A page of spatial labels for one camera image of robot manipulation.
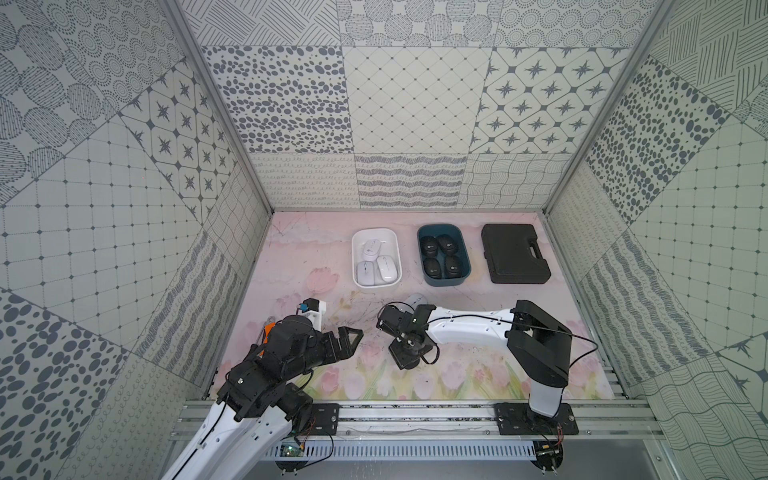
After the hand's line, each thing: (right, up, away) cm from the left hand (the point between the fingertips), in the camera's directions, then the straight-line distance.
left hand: (356, 340), depth 69 cm
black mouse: (+12, -7, +6) cm, 15 cm away
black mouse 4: (+22, +14, +32) cm, 41 cm away
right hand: (+13, -10, +15) cm, 22 cm away
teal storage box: (+32, +27, +39) cm, 57 cm away
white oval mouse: (0, +20, +37) cm, 42 cm away
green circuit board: (-17, -28, +3) cm, 32 cm away
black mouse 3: (+29, +22, +38) cm, 53 cm away
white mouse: (-1, +12, +32) cm, 34 cm away
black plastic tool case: (+50, +19, +31) cm, 61 cm away
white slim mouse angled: (+16, +4, +26) cm, 31 cm away
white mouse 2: (+7, +14, +32) cm, 35 cm away
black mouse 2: (+22, +21, +38) cm, 49 cm away
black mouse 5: (+29, +14, +32) cm, 46 cm away
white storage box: (+7, +23, +39) cm, 46 cm away
